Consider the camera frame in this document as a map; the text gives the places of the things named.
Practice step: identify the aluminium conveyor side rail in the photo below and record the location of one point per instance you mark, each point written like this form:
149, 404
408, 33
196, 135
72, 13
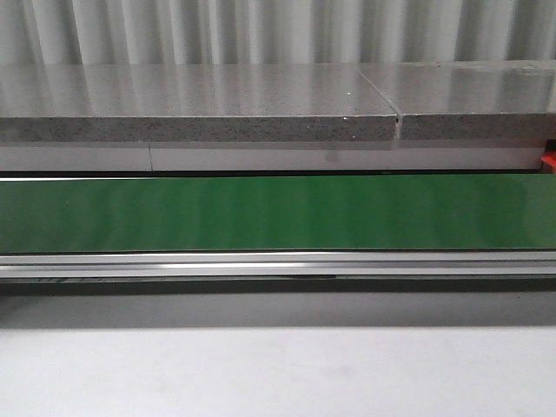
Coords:
199, 266

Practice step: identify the grey stone countertop slab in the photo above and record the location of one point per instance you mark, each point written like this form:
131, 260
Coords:
192, 103

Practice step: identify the green conveyor belt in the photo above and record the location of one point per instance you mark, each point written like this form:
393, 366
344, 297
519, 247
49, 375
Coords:
467, 211

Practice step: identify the white pleated curtain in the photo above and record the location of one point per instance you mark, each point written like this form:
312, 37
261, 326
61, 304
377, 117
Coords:
218, 32

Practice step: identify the red plastic object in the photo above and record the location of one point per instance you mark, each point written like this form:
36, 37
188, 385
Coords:
548, 162

